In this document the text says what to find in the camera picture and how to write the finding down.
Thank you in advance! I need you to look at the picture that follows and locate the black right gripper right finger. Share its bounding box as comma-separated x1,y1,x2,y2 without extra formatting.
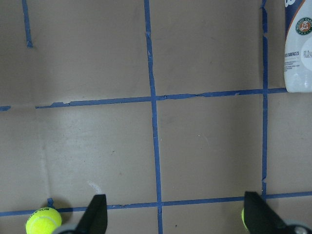
244,192,294,234

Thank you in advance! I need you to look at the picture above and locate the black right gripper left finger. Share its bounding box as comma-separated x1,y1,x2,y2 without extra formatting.
74,194,108,234

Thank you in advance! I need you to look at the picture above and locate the clear tennis ball can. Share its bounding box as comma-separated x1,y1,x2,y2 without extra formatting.
284,0,312,93

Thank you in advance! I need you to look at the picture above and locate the yellow tennis ball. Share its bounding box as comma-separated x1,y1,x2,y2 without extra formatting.
25,207,62,234
241,209,247,229

